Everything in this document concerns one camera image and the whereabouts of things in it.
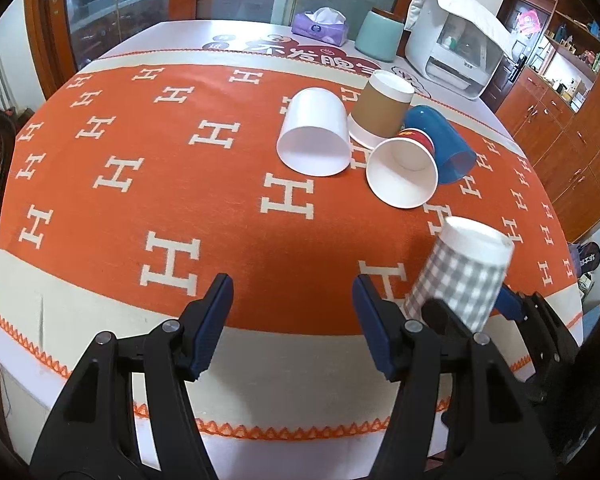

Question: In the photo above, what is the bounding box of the grey checked paper cup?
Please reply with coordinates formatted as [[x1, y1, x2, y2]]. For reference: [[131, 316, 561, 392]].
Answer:
[[403, 216, 515, 333]]

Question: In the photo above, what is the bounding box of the red paper cup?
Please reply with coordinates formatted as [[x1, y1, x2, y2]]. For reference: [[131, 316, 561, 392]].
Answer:
[[365, 128, 439, 209]]

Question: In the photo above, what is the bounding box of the blue plastic cup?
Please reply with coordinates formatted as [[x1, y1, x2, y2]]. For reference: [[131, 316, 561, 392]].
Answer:
[[403, 105, 477, 184]]

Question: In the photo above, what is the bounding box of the brown sleeve paper cup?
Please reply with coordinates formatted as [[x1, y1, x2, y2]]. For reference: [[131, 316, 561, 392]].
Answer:
[[348, 70, 415, 150]]

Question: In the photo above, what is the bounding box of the white plastic cup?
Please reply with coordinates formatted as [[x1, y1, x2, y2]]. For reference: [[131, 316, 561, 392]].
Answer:
[[276, 87, 351, 177]]

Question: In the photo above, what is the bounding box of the orange H-pattern table cloth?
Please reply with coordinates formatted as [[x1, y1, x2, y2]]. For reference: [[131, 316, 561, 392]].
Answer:
[[0, 50, 582, 441]]

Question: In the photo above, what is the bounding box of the wooden cabinet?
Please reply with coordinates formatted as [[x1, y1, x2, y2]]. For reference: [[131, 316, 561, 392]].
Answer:
[[481, 0, 600, 242]]

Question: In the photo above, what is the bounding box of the white countertop appliance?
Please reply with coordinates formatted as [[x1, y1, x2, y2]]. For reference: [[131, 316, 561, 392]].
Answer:
[[405, 6, 505, 100]]

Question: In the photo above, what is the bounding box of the mint green canister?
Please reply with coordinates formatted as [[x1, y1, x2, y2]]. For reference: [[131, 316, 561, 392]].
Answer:
[[354, 8, 404, 63]]

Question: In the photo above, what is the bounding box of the white cloth cover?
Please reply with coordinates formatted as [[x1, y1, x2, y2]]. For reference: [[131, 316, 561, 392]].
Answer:
[[404, 0, 514, 58]]

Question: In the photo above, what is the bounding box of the purple tissue box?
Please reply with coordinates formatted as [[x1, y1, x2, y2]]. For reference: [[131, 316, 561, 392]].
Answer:
[[291, 6, 349, 47]]

